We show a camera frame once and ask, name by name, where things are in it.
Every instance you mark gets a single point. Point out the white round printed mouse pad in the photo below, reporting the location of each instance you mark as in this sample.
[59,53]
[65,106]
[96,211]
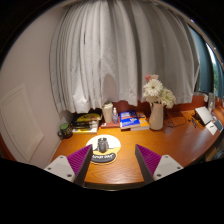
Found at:
[113,141]

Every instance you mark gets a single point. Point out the white lidded tumbler cup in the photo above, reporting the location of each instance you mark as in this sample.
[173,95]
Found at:
[107,113]

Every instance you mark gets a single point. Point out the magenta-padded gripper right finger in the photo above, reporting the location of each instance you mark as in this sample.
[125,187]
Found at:
[166,166]

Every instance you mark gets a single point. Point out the dark green mug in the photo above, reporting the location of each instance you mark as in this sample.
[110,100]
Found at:
[66,130]

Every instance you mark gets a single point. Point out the white wall panel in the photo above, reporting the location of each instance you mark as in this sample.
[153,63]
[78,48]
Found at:
[20,123]

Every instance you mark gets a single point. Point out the black and yellow book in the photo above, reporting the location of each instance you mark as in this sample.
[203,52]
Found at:
[88,117]

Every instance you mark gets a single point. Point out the white flower bouquet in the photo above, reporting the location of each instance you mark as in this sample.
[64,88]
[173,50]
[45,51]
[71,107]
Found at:
[154,88]

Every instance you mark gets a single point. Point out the blue book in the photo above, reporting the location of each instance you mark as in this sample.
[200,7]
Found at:
[128,119]

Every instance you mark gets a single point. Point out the black grey gaming mouse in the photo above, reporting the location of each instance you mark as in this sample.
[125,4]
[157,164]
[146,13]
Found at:
[102,145]

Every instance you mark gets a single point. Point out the white curtain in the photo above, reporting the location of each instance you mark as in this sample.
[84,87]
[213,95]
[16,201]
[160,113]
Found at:
[116,50]

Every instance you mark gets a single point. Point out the white laptop on stand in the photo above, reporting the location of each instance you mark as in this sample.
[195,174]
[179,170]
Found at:
[203,115]

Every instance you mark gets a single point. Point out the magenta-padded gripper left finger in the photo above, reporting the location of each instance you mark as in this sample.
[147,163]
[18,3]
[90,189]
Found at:
[61,166]

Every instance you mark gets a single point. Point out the white ceramic jug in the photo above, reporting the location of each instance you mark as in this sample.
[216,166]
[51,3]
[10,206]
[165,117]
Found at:
[156,118]

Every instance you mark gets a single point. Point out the clear spray bottle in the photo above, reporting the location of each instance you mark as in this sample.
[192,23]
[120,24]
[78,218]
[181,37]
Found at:
[115,116]

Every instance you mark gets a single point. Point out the red-brown book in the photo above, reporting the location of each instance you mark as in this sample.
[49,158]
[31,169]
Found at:
[108,125]

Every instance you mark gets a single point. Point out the window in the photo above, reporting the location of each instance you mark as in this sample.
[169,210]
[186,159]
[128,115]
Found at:
[208,66]

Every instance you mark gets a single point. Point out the orange book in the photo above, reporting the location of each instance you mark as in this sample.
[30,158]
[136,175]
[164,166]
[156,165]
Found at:
[144,124]

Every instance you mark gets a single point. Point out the white paper sheet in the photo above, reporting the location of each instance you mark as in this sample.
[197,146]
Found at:
[211,128]

